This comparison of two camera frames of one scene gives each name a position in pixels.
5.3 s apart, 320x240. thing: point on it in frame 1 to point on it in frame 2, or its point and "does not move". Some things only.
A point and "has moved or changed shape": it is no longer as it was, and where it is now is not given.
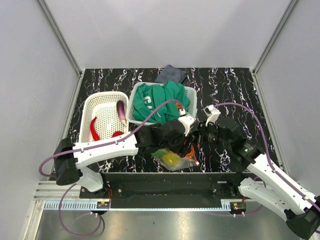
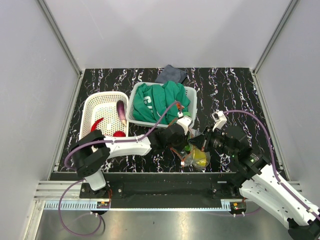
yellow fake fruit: (170, 159) to (200, 157)
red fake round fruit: (117, 133) does not move
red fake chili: (94, 132) has moved or changed shape
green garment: (147, 97) does not move
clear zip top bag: (173, 160) to (194, 157)
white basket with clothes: (160, 103) does not move
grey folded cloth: (169, 73) does not move
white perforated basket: (103, 105) does not move
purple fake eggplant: (121, 106) does not move
